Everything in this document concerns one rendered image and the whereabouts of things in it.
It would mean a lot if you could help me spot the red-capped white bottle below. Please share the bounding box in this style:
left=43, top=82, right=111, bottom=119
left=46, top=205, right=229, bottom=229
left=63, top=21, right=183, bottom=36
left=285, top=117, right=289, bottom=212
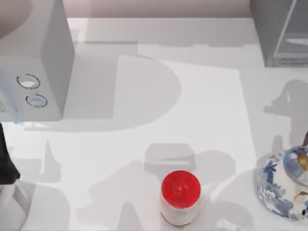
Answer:
left=159, top=169, right=202, bottom=227

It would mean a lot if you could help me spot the small microwave knob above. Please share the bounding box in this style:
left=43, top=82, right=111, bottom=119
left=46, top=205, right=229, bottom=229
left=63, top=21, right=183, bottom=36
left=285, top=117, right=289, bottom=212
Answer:
left=25, top=94, right=48, bottom=108

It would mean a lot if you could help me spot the large microwave knob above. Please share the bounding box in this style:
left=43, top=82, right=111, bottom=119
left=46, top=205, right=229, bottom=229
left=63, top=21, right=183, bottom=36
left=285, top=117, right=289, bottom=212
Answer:
left=16, top=74, right=41, bottom=90

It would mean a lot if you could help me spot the pale microwave oven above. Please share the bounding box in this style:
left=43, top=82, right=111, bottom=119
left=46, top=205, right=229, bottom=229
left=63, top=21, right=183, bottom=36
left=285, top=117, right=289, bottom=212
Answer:
left=0, top=0, right=76, bottom=124

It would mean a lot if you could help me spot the blue and white teapot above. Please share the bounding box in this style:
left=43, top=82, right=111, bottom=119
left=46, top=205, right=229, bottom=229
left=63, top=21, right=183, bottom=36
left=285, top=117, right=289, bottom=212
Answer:
left=255, top=131, right=308, bottom=221

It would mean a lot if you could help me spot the grey cabinet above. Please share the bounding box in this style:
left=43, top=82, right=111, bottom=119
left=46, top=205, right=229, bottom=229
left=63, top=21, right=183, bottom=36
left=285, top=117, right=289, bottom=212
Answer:
left=249, top=0, right=308, bottom=68

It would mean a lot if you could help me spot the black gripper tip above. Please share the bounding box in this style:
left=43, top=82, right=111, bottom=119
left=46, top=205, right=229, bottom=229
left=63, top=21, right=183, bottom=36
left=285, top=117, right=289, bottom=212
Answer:
left=0, top=122, right=21, bottom=186

